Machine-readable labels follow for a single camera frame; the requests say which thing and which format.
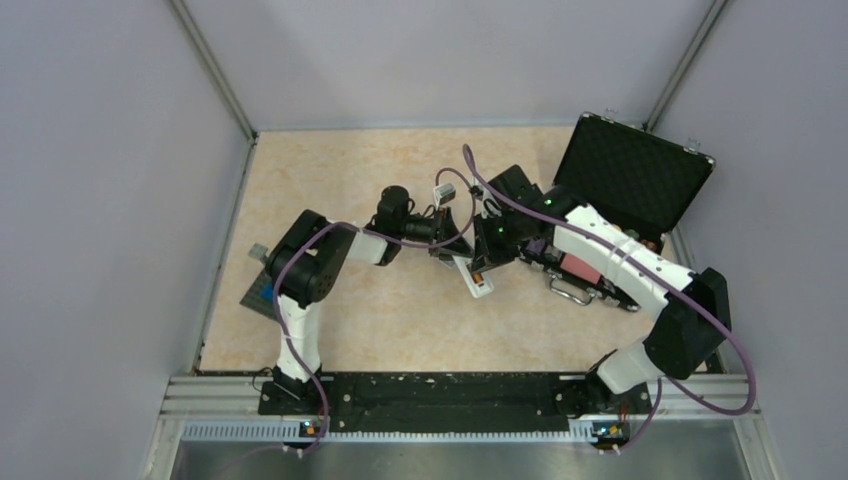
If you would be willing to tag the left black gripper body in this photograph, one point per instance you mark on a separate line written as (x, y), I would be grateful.
(441, 218)

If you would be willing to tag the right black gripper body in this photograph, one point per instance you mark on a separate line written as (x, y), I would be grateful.
(499, 240)

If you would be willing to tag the orange battery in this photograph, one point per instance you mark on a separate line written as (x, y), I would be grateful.
(477, 275)

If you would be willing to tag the white remote control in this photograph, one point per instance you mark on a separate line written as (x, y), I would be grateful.
(462, 265)

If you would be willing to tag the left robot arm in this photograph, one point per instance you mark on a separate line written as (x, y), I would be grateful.
(306, 262)

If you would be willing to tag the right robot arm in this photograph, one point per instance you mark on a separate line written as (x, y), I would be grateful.
(690, 309)

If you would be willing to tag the pink card box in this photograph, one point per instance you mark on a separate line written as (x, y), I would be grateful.
(573, 265)

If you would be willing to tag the black aluminium case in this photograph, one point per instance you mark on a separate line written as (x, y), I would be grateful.
(641, 183)

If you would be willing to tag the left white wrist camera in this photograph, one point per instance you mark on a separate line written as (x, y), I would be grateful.
(443, 194)

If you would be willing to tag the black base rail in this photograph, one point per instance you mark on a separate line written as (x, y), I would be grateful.
(474, 403)

